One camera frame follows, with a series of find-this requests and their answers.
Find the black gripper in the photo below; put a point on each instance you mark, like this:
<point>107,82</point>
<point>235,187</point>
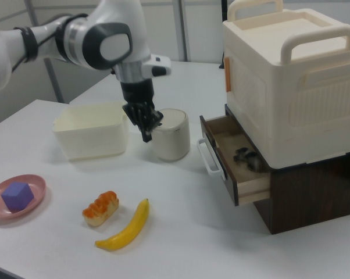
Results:
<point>137,93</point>

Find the purple cube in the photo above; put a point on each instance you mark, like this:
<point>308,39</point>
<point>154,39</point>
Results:
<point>18,196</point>

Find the glazed bread loaf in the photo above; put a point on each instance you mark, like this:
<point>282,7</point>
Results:
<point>100,212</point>

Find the cream plastic storage box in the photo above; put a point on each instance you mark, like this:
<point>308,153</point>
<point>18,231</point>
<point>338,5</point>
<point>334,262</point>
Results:
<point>282,96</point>

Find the dark crumpled object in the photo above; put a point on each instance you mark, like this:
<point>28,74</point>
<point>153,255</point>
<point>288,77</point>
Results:
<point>247,158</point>

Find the black camera stand pole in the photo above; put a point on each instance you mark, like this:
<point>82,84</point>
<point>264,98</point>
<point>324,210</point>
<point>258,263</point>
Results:
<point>222,61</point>

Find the cream square plastic bin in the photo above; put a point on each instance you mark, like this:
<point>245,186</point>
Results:
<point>90,139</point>

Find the dark brown drawer cabinet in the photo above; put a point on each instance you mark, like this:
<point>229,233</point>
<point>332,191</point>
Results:
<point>314,197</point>

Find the cream lidded trash can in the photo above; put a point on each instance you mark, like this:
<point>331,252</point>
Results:
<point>172,142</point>

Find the yellow banana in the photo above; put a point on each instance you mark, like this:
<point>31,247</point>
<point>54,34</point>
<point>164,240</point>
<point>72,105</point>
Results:
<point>131,229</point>

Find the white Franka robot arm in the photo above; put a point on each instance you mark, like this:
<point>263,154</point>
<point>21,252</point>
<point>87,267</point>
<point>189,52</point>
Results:
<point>114,49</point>

